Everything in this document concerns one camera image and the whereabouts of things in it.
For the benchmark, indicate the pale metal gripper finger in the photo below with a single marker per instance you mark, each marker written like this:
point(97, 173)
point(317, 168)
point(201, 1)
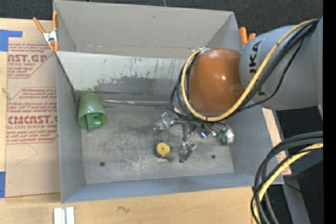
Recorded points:
point(187, 150)
point(166, 121)

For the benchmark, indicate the yellow and black disc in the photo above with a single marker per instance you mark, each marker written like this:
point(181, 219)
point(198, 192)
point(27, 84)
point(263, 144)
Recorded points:
point(162, 149)

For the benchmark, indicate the grey metal bin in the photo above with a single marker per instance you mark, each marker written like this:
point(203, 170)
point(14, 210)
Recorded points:
point(147, 139)

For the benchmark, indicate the green plastic cup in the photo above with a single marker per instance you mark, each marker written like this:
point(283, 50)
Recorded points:
point(90, 110)

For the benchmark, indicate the brown cardboard board red print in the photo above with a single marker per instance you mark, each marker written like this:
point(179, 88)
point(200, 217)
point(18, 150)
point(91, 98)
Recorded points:
point(31, 102)

